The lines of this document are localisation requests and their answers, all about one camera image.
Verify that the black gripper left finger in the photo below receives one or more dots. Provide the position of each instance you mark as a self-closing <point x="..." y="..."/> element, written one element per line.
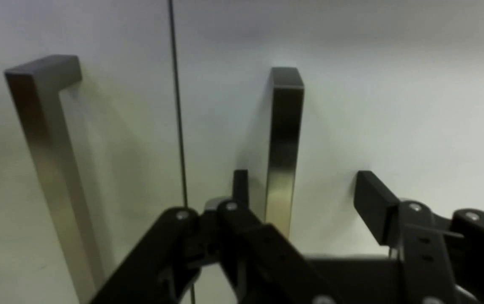
<point x="243" y="254"/>

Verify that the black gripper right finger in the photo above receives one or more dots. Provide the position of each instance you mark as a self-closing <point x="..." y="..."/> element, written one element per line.
<point x="434" y="254"/>

